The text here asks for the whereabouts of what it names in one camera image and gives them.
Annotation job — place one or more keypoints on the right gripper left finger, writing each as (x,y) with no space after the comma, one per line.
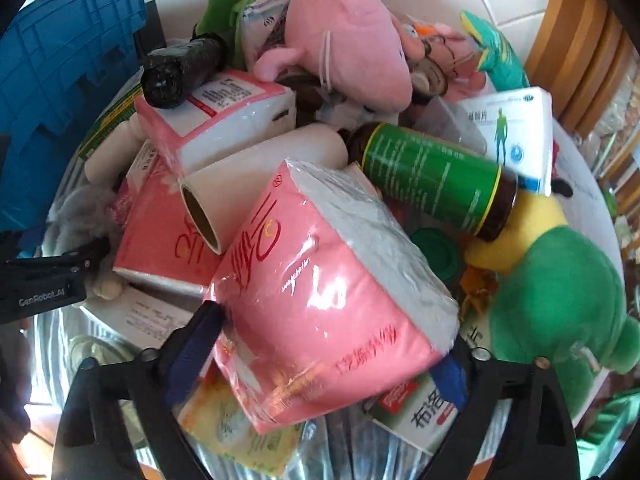
(187,350)

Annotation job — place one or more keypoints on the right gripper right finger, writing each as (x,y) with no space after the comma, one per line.
(451,375)

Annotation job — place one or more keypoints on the grey fluffy plush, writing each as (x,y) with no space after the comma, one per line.
(81,217)

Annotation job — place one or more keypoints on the large pink tissue pack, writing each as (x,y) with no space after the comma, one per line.
(327,301)

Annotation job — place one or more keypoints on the yellow green sachet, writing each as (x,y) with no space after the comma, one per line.
(215,418)

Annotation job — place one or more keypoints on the green yellow turtle plush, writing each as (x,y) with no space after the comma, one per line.
(559,297)

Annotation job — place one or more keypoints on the white paper roll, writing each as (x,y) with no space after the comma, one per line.
(220,196)

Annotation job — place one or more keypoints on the green yellow medicine box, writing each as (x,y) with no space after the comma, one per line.
(119,111)

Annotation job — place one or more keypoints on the brown bottle green label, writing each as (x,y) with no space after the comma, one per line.
(449,183)

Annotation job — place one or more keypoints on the blue plastic crate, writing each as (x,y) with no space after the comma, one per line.
(62,61)

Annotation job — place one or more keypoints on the black cylinder roll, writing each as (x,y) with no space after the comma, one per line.
(170,75)

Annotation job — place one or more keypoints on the white blue medicine box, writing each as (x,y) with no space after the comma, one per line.
(517,126)

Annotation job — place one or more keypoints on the pink glasses character plush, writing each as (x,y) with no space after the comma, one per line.
(448,67)

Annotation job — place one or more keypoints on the teal green plush toy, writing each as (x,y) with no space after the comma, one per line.
(497,57)

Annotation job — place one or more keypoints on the pink pig plush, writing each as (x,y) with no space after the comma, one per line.
(355,47)

